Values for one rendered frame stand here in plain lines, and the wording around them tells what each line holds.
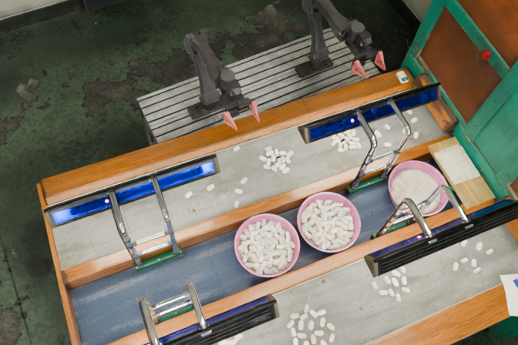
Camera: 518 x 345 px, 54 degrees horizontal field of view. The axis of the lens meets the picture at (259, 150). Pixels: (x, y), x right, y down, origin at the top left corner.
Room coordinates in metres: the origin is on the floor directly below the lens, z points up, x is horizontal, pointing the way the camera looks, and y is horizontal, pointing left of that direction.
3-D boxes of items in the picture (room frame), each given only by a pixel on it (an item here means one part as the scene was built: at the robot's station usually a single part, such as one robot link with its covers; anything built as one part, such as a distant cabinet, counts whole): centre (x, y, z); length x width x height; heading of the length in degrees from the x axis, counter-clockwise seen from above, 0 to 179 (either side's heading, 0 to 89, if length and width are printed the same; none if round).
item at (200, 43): (1.36, 0.26, 1.05); 0.30 x 0.09 x 0.12; 33
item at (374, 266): (0.69, -0.70, 1.08); 0.62 x 0.08 x 0.07; 118
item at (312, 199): (0.81, -0.33, 0.72); 0.27 x 0.27 x 0.10
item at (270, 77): (1.32, -0.12, 0.65); 1.20 x 0.90 x 0.04; 123
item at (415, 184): (1.01, -0.71, 0.71); 0.22 x 0.22 x 0.06
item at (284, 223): (0.67, -0.08, 0.72); 0.27 x 0.27 x 0.10
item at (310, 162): (1.03, -0.02, 0.73); 1.81 x 0.30 x 0.02; 118
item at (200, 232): (0.87, -0.10, 0.71); 1.81 x 0.05 x 0.11; 118
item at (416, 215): (0.75, -0.65, 0.90); 0.20 x 0.19 x 0.45; 118
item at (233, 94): (1.14, 0.12, 1.13); 0.07 x 0.06 x 0.11; 123
